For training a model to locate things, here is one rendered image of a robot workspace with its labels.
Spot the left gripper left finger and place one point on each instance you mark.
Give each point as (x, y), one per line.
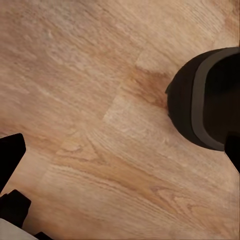
(12, 149)

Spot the cauldron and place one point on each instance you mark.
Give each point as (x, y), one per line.
(203, 99)

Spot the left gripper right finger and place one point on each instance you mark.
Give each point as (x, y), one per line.
(232, 149)

